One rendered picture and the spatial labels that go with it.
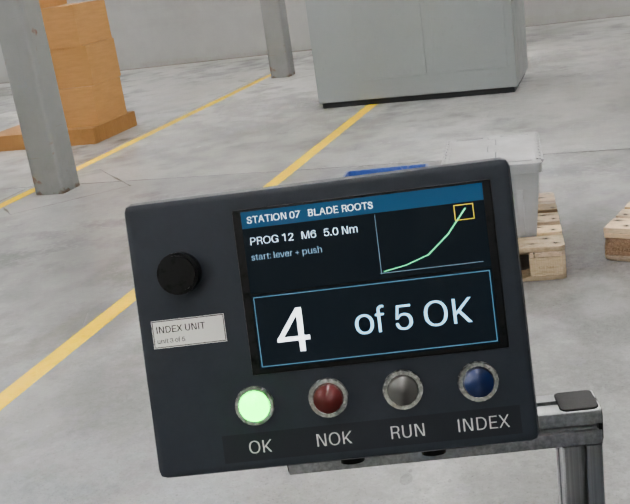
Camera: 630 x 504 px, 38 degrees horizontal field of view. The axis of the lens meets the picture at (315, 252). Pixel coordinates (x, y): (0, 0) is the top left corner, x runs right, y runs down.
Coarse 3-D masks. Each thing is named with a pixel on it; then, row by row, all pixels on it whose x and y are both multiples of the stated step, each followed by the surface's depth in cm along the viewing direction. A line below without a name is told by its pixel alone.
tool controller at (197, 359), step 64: (256, 192) 62; (320, 192) 61; (384, 192) 61; (448, 192) 61; (512, 192) 61; (192, 256) 62; (256, 256) 62; (320, 256) 61; (384, 256) 61; (448, 256) 61; (512, 256) 61; (192, 320) 62; (384, 320) 61; (448, 320) 61; (512, 320) 61; (192, 384) 63; (256, 384) 62; (448, 384) 62; (512, 384) 61; (192, 448) 63; (256, 448) 63; (320, 448) 62; (384, 448) 62; (448, 448) 62
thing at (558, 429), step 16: (544, 400) 70; (544, 416) 68; (560, 416) 68; (576, 416) 68; (592, 416) 68; (544, 432) 70; (560, 432) 69; (576, 432) 69; (592, 432) 68; (464, 448) 69; (480, 448) 69; (496, 448) 69; (512, 448) 69; (528, 448) 69; (544, 448) 69; (304, 464) 70; (320, 464) 70; (336, 464) 70; (352, 464) 70; (368, 464) 70; (384, 464) 70
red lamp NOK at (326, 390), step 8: (320, 384) 62; (328, 384) 62; (336, 384) 62; (312, 392) 62; (320, 392) 61; (328, 392) 61; (336, 392) 61; (344, 392) 62; (312, 400) 62; (320, 400) 61; (328, 400) 61; (336, 400) 61; (344, 400) 62; (312, 408) 62; (320, 408) 61; (328, 408) 61; (336, 408) 61; (344, 408) 62; (328, 416) 62
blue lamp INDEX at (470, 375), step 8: (464, 368) 61; (472, 368) 61; (480, 368) 61; (488, 368) 61; (464, 376) 61; (472, 376) 61; (480, 376) 60; (488, 376) 61; (496, 376) 61; (464, 384) 61; (472, 384) 61; (480, 384) 60; (488, 384) 60; (496, 384) 61; (464, 392) 61; (472, 392) 61; (480, 392) 61; (488, 392) 61; (472, 400) 61; (480, 400) 61
